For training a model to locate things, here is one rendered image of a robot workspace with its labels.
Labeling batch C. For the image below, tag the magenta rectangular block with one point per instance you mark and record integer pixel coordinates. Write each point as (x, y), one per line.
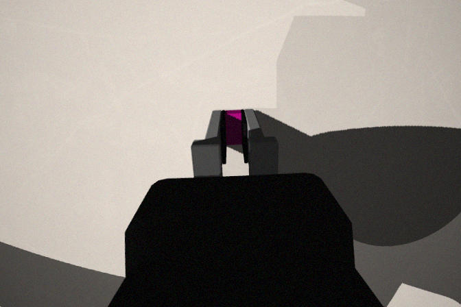
(233, 127)

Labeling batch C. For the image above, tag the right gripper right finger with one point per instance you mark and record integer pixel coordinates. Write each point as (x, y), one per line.
(261, 153)

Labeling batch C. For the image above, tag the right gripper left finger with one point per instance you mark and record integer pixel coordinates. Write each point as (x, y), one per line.
(209, 154)

